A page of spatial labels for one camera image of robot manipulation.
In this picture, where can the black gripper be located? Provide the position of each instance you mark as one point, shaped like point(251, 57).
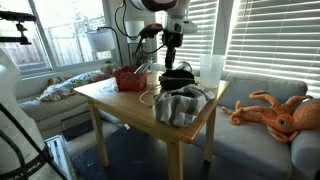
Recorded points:
point(173, 38)

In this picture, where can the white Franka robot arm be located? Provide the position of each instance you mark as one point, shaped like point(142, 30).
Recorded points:
point(13, 100)

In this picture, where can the red woven basket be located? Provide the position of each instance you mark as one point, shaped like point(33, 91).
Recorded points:
point(130, 81)

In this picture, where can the green potted plant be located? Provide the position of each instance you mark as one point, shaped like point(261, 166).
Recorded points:
point(138, 60)

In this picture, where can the white window blinds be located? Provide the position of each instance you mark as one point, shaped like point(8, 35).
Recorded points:
point(200, 43)
point(276, 40)

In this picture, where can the translucent plastic cup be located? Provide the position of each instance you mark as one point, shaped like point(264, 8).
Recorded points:
point(211, 71)

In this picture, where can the grey striped cloth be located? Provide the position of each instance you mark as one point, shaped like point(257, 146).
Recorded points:
point(180, 106)

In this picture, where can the wooden table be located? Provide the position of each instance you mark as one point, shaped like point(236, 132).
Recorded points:
point(126, 106)

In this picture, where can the small printed paper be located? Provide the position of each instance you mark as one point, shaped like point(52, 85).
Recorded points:
point(108, 89)

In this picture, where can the small white floor object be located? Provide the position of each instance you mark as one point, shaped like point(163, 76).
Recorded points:
point(127, 127)

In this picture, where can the floral cushion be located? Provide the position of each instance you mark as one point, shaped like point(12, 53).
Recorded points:
point(73, 85)

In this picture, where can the dark blue rug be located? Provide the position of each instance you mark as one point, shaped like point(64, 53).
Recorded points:
point(133, 156)

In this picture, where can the grey sofa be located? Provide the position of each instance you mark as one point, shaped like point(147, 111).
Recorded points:
point(246, 143)

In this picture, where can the dark storage box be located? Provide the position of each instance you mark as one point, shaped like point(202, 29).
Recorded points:
point(78, 128)

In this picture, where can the orange octopus plush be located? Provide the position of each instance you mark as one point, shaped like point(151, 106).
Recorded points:
point(280, 120)

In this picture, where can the white bench couch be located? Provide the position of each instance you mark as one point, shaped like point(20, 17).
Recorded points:
point(50, 110)

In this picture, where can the silver metal stand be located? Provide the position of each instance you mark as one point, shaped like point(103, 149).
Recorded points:
point(60, 156)

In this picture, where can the white window frame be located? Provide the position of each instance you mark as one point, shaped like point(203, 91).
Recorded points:
point(42, 36)

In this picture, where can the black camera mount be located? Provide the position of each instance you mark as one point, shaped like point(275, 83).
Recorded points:
point(20, 16)

